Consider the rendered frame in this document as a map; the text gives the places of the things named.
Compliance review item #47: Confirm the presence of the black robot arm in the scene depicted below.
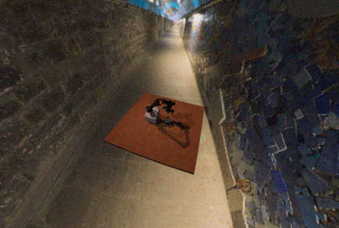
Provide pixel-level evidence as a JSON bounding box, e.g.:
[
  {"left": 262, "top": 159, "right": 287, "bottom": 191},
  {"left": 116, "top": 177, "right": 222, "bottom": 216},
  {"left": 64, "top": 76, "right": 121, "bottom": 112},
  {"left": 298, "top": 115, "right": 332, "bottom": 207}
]
[{"left": 146, "top": 98, "right": 176, "bottom": 112}]

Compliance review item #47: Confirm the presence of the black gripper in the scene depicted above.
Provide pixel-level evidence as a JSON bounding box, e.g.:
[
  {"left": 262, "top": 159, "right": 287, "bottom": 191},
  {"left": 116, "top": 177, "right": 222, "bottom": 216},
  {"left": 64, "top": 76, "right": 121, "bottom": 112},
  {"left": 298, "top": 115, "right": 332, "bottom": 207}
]
[{"left": 162, "top": 106, "right": 174, "bottom": 113}]

